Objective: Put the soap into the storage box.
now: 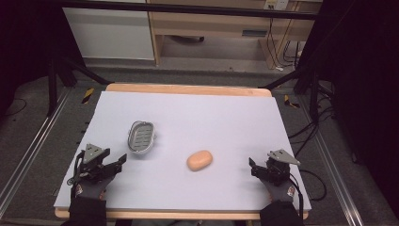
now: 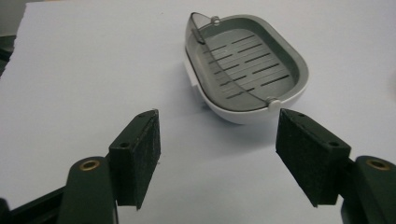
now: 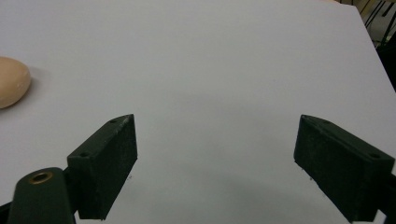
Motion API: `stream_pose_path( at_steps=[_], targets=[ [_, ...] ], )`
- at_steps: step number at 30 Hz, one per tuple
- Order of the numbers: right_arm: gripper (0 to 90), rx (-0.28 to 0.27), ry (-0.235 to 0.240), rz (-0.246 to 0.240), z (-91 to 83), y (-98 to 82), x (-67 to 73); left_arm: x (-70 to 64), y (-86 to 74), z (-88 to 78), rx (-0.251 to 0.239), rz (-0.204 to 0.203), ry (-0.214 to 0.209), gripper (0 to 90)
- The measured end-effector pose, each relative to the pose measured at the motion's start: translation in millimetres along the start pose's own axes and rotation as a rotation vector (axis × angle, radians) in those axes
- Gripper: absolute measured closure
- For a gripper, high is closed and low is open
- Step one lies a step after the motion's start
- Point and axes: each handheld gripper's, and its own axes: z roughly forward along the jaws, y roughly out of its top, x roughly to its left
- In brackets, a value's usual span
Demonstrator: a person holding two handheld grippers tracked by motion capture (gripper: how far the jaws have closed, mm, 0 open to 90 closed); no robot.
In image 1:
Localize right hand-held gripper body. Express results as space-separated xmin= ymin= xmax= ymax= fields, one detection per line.
xmin=262 ymin=149 xmax=301 ymax=186

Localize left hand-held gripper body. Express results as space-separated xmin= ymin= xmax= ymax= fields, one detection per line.
xmin=74 ymin=143 xmax=117 ymax=184

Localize metal soap dish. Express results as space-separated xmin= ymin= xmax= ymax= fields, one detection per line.
xmin=126 ymin=120 xmax=158 ymax=155

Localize orange soap bar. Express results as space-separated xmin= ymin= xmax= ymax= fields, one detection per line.
xmin=185 ymin=150 xmax=214 ymax=172

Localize person's left hand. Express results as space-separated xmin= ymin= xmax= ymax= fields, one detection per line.
xmin=71 ymin=175 xmax=116 ymax=202

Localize person's right hand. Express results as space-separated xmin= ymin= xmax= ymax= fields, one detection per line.
xmin=263 ymin=178 xmax=298 ymax=204

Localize white table board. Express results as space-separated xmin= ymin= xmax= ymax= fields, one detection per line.
xmin=53 ymin=90 xmax=312 ymax=212

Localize yellow black striped marker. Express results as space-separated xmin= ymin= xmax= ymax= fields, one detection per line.
xmin=283 ymin=94 xmax=301 ymax=109
xmin=81 ymin=87 xmax=95 ymax=105

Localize black metal stand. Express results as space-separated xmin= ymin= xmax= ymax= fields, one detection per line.
xmin=259 ymin=67 xmax=321 ymax=121
xmin=46 ymin=56 xmax=112 ymax=118

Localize white board work surface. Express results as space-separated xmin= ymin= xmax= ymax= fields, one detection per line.
xmin=54 ymin=82 xmax=311 ymax=221

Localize dark curtain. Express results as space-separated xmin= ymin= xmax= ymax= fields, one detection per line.
xmin=297 ymin=0 xmax=399 ymax=218
xmin=0 ymin=0 xmax=79 ymax=119

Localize white cabinet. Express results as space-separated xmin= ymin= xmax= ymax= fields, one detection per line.
xmin=62 ymin=0 xmax=155 ymax=61

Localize wooden desk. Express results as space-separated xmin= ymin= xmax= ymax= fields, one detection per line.
xmin=147 ymin=0 xmax=324 ymax=70

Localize left hand-held gripper cable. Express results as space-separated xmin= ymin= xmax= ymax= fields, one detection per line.
xmin=66 ymin=150 xmax=87 ymax=186

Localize hand-held gripper cable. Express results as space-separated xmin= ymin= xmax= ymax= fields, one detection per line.
xmin=288 ymin=169 xmax=327 ymax=220
xmin=66 ymin=150 xmax=87 ymax=186

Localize right hand-held gripper cable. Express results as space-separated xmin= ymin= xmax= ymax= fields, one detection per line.
xmin=288 ymin=169 xmax=327 ymax=220

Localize black floor cables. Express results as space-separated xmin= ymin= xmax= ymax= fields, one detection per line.
xmin=287 ymin=79 xmax=337 ymax=158

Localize aluminium floor rail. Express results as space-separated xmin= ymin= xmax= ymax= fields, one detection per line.
xmin=297 ymin=93 xmax=366 ymax=226
xmin=0 ymin=88 xmax=73 ymax=218

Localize thin black floor cable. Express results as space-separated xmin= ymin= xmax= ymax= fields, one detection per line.
xmin=4 ymin=97 xmax=28 ymax=118

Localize black hanging cables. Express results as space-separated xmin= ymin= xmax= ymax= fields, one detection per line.
xmin=266 ymin=8 xmax=304 ymax=72

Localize white wall socket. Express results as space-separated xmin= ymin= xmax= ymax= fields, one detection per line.
xmin=263 ymin=0 xmax=289 ymax=10

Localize black frame crossbar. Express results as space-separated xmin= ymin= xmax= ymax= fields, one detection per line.
xmin=56 ymin=0 xmax=318 ymax=21

